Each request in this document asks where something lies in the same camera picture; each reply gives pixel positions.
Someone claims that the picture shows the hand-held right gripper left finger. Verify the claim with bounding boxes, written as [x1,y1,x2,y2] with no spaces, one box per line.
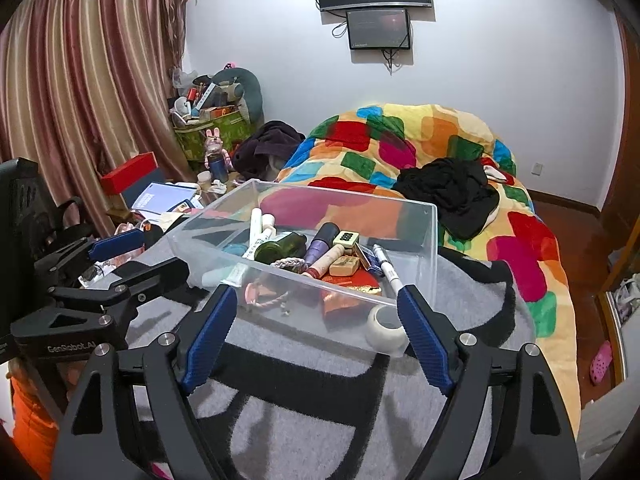
[50,285,238,480]

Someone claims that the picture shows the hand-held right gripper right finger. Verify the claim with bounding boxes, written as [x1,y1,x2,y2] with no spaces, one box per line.
[396,284,581,480]

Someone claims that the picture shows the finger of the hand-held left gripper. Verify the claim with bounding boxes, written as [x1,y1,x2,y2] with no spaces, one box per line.
[35,229,147,281]
[47,256,192,311]

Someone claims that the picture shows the pale green tube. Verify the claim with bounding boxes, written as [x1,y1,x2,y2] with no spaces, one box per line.
[202,264,249,287]

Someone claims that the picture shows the pink cord bracelet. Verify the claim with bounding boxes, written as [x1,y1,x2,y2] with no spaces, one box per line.
[245,281,292,312]

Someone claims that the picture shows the white ballpoint pen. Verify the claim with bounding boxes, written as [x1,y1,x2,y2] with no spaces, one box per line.
[372,244,405,297]

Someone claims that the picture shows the clear plastic storage box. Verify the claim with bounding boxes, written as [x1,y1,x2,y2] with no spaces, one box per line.
[166,178,439,358]

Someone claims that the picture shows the dark foil packet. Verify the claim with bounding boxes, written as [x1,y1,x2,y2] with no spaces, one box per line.
[352,242,383,276]

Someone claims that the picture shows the beige eraser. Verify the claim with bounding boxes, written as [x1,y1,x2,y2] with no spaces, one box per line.
[328,256,361,277]

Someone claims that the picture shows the pink braided bracelet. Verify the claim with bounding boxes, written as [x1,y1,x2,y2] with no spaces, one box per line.
[270,257,308,274]

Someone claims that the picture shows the white tube with green print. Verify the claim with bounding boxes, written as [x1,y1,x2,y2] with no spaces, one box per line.
[243,208,264,259]

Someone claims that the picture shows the beige tube with red cap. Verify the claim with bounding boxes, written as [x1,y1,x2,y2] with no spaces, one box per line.
[302,245,346,281]

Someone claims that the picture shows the person's left forearm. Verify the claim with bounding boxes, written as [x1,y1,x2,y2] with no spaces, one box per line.
[10,375,63,461]

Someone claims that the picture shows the white tape roll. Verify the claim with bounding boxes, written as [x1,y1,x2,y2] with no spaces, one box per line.
[366,305,408,357]

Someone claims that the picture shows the blue notebook with papers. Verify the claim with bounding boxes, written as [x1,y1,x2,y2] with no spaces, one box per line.
[131,181,201,217]

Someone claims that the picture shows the red box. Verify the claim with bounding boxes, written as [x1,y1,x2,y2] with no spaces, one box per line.
[100,152,158,195]

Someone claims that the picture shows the red and gold foil packet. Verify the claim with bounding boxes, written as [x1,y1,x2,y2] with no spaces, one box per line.
[322,292,381,332]

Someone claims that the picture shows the black office chair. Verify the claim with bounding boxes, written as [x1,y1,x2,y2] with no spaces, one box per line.
[0,157,83,336]

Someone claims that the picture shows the dark green bottle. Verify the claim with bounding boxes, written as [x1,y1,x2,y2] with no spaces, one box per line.
[255,232,307,263]

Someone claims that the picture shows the grey and black blanket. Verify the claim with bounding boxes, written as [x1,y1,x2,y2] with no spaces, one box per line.
[120,240,536,480]

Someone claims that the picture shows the green bag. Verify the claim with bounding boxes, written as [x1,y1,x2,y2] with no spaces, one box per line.
[173,110,251,163]

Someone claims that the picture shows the pink plush rabbit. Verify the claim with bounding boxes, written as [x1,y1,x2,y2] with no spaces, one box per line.
[204,128,233,181]

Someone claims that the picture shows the colourful patchwork blanket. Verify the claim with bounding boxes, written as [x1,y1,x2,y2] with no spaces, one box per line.
[277,103,581,441]

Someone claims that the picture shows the purple bottle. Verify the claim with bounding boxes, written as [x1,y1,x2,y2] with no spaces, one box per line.
[305,222,341,268]

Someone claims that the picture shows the black clothing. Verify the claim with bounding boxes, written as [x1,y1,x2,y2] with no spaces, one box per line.
[392,157,501,240]

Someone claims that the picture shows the striped pink curtain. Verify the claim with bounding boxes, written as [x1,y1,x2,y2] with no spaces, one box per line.
[0,0,188,236]

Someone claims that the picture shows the dark purple clothing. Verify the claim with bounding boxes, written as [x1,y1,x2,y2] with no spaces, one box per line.
[232,120,306,181]

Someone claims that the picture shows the pink slipper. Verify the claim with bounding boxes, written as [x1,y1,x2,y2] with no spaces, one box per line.
[589,340,613,386]

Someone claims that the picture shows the white shoes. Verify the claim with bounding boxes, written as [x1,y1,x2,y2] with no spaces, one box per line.
[612,275,640,323]

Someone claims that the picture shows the wooden cabinet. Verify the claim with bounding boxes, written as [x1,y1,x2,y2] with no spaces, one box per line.
[597,10,640,391]

